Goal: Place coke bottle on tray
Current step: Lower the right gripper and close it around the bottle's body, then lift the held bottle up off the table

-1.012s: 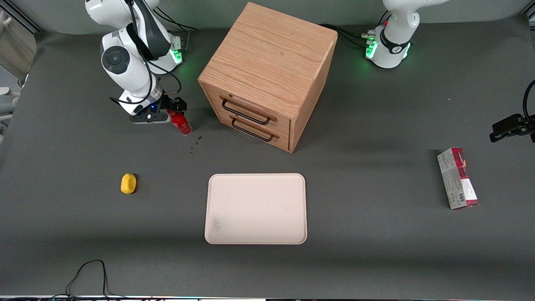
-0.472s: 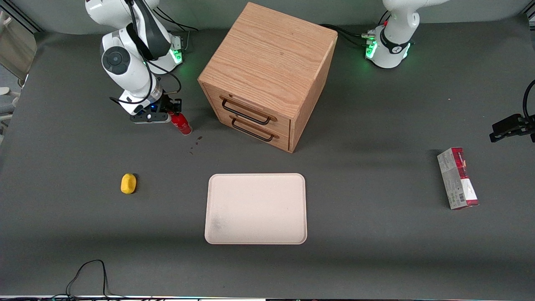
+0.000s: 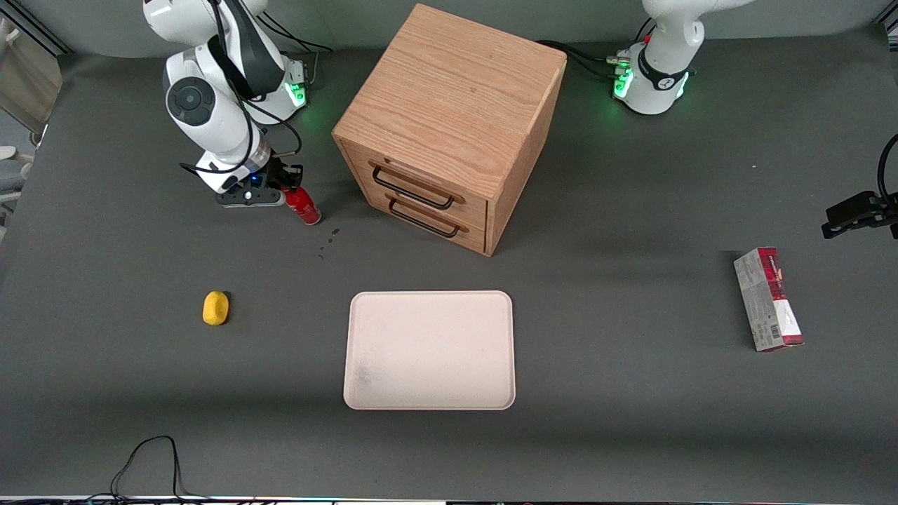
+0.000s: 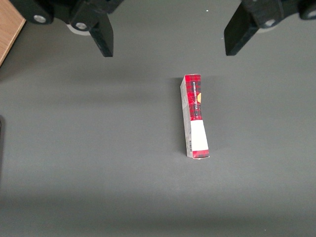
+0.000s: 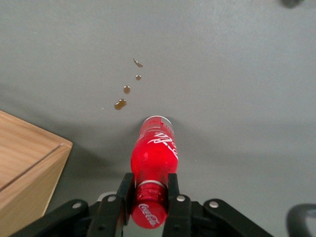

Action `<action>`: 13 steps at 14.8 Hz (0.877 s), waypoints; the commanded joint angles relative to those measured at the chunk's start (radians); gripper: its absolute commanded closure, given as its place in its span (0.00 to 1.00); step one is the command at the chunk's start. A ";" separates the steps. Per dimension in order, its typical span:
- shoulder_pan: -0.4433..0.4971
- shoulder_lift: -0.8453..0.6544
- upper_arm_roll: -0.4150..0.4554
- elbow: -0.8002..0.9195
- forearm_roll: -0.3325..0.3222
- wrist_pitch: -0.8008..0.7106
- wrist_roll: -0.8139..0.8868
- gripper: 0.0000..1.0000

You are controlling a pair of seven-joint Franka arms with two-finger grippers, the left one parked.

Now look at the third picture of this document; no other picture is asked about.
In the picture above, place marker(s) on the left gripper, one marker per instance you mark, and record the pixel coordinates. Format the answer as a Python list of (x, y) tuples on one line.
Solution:
[(860, 210)]

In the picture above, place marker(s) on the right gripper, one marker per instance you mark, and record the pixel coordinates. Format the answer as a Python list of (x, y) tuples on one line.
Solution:
[(283, 174)]

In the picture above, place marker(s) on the red coke bottle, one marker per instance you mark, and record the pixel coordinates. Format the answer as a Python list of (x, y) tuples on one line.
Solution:
[(307, 209)]

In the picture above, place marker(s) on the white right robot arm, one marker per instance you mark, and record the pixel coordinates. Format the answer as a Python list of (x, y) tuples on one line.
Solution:
[(210, 119)]

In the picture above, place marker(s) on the beige plastic tray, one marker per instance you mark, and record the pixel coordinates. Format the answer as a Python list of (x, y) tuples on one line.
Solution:
[(435, 351)]

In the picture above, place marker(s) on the wooden drawer front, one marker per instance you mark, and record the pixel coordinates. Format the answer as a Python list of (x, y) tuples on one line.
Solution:
[(358, 165), (477, 238)]

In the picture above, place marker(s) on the red and grey carton box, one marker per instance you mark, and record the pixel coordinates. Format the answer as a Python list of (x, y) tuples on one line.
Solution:
[(768, 301)]

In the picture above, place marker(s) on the yellow lemon toy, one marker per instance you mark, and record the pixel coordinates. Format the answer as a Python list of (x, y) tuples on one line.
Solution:
[(215, 308)]

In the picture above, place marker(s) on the wooden drawer cabinet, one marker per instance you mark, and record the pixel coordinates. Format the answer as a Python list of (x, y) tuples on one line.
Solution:
[(456, 84)]

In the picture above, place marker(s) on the beige board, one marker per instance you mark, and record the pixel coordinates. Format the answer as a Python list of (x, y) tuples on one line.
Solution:
[(28, 84)]

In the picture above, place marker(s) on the white office chair base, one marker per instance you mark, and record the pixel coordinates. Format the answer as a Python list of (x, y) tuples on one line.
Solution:
[(7, 151)]

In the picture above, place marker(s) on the black metal frame bar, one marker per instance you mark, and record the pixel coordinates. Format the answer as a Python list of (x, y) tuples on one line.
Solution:
[(35, 27), (891, 27)]

